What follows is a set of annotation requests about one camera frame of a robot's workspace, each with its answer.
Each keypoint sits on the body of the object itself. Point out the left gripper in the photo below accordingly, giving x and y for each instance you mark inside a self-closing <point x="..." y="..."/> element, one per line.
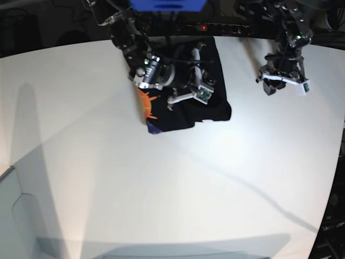
<point x="280" y="70"/>

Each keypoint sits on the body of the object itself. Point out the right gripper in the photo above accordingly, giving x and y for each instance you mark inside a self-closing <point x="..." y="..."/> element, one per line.
<point x="194" y="78"/>

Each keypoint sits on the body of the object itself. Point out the black T-shirt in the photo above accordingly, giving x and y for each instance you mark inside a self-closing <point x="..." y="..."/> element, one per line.
<point x="184" y="115"/>

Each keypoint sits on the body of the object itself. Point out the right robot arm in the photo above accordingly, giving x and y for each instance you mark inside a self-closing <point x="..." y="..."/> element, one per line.
<point x="152" y="65"/>

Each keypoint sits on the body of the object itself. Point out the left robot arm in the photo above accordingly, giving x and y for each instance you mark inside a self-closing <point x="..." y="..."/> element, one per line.
<point x="293" y="29"/>

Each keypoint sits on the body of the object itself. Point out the black power strip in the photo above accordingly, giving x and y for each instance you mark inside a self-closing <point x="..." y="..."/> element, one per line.
<point x="217" y="29"/>

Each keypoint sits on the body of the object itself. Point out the blue box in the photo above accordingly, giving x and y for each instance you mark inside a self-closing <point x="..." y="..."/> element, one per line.
<point x="168" y="5"/>

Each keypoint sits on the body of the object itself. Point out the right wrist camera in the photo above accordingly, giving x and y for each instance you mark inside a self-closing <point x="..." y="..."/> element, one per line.
<point x="204" y="93"/>

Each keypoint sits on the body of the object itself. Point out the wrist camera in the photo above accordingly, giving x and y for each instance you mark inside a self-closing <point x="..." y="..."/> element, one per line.
<point x="204" y="93"/>
<point x="303" y="88"/>

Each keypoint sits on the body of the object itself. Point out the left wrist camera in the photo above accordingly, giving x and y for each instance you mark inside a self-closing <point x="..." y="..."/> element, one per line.
<point x="303" y="88"/>

